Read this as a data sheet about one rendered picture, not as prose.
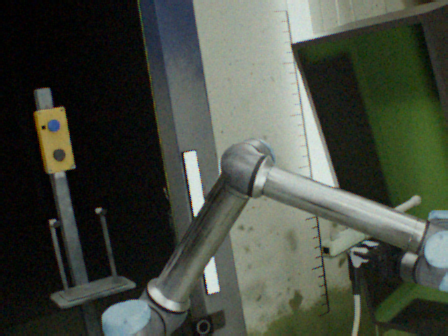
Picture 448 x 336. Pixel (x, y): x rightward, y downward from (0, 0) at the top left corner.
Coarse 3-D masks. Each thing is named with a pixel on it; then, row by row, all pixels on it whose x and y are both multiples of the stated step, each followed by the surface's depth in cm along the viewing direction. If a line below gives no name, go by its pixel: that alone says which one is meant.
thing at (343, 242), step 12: (408, 204) 197; (336, 240) 173; (348, 240) 175; (360, 240) 179; (336, 252) 172; (348, 252) 177; (348, 264) 182; (360, 264) 182; (360, 276) 183; (360, 288) 184
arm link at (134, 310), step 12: (132, 300) 181; (108, 312) 175; (120, 312) 173; (132, 312) 172; (144, 312) 172; (156, 312) 181; (108, 324) 169; (120, 324) 168; (132, 324) 168; (144, 324) 171; (156, 324) 178
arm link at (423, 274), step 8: (416, 264) 161; (424, 264) 160; (416, 272) 161; (424, 272) 159; (432, 272) 157; (440, 272) 156; (416, 280) 162; (424, 280) 160; (432, 280) 158; (440, 280) 156; (440, 288) 157
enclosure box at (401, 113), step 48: (336, 48) 227; (384, 48) 225; (432, 48) 170; (336, 96) 228; (384, 96) 236; (432, 96) 218; (336, 144) 229; (384, 144) 247; (432, 144) 228; (384, 192) 249; (432, 192) 239; (384, 288) 252; (432, 288) 259
